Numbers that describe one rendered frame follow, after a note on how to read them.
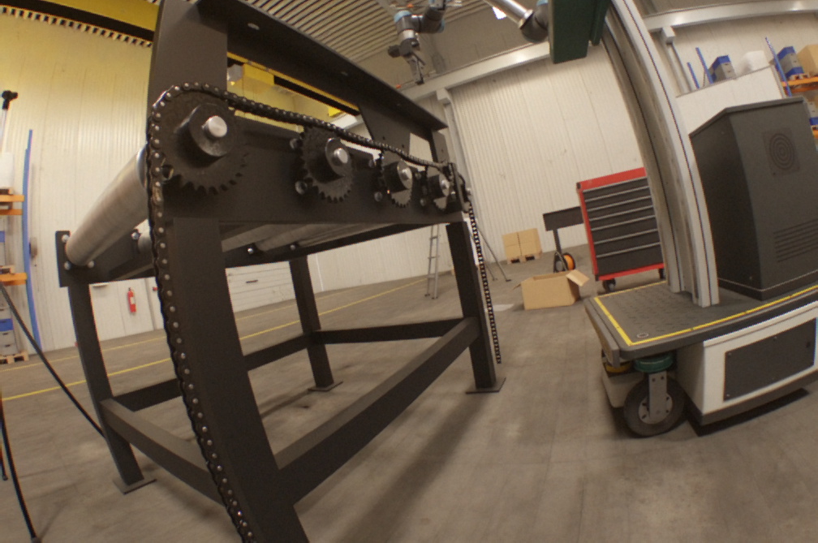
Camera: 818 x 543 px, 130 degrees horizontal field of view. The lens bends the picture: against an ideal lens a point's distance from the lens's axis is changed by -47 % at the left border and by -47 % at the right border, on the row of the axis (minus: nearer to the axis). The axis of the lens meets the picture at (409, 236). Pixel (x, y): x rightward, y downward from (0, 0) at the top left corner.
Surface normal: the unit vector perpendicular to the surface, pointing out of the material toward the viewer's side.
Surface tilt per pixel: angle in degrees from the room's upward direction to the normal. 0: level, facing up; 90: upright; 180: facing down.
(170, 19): 90
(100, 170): 90
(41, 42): 90
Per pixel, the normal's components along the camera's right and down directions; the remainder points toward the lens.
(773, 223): -0.36, 0.01
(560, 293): -0.65, 0.08
